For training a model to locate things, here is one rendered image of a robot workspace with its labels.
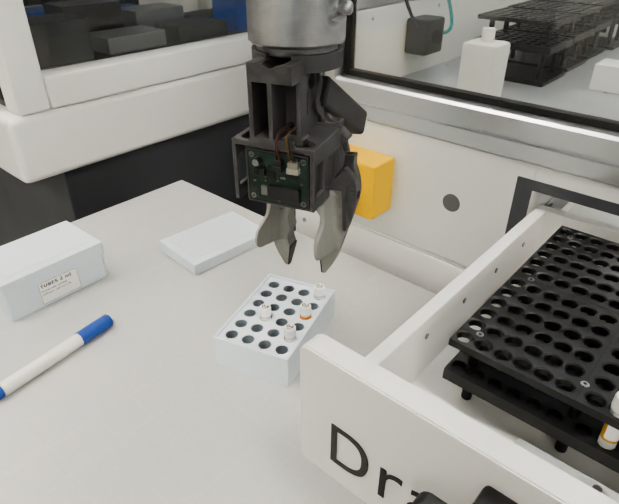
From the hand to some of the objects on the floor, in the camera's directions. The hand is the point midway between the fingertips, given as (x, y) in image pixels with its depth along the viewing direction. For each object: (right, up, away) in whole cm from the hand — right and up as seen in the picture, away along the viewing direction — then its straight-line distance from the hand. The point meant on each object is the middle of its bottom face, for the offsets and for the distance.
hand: (309, 251), depth 54 cm
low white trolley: (-19, -74, +46) cm, 89 cm away
